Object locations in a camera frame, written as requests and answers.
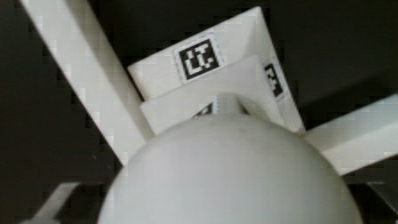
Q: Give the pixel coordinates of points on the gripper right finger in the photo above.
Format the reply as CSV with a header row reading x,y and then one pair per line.
x,y
384,192

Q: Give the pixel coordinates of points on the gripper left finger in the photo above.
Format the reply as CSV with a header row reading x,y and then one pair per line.
x,y
44,216

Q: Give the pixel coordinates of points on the white lamp bulb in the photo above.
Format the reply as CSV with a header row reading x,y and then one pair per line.
x,y
227,171

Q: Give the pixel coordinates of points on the white lamp base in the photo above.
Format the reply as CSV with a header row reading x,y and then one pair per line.
x,y
218,63

